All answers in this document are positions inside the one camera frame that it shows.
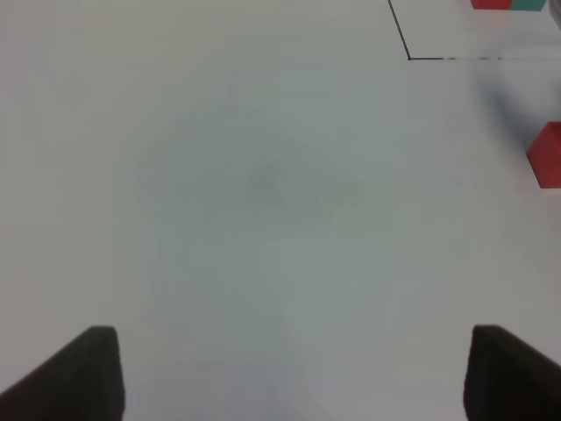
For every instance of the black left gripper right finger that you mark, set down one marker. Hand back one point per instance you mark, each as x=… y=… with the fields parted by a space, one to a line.
x=507 y=379

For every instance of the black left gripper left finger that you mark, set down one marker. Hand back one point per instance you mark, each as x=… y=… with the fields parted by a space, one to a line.
x=82 y=381

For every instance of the template green cube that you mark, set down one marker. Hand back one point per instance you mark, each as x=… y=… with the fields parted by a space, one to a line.
x=527 y=5

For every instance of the template red cube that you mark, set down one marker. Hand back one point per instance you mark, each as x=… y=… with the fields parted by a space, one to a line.
x=492 y=5

